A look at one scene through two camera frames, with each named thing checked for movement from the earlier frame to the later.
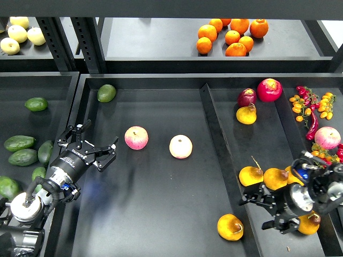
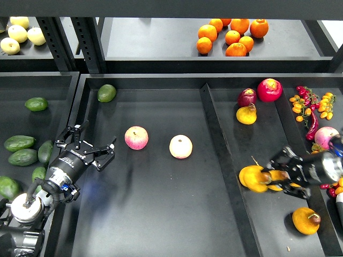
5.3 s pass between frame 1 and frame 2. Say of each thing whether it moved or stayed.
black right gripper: moved
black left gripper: stayed
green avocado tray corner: stayed
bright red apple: stayed
